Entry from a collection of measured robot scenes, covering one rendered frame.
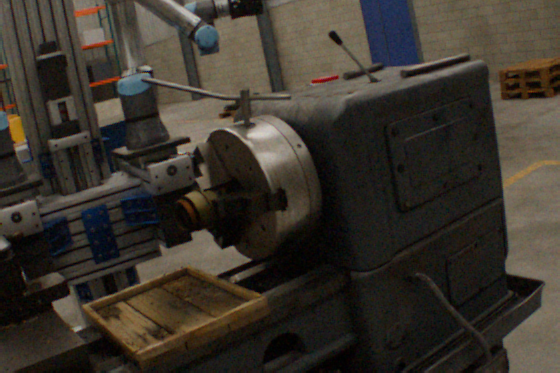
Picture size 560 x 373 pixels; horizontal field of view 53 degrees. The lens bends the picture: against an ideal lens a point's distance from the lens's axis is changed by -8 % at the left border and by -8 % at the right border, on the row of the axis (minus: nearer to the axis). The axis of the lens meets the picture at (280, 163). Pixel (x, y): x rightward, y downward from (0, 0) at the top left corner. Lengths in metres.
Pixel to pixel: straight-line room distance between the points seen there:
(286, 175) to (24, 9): 1.20
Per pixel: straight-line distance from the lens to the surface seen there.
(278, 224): 1.29
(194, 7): 2.13
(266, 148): 1.29
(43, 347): 1.14
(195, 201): 1.31
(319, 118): 1.33
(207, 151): 1.40
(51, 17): 2.14
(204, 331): 1.21
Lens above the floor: 1.40
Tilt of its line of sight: 11 degrees down
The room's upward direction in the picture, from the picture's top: 12 degrees counter-clockwise
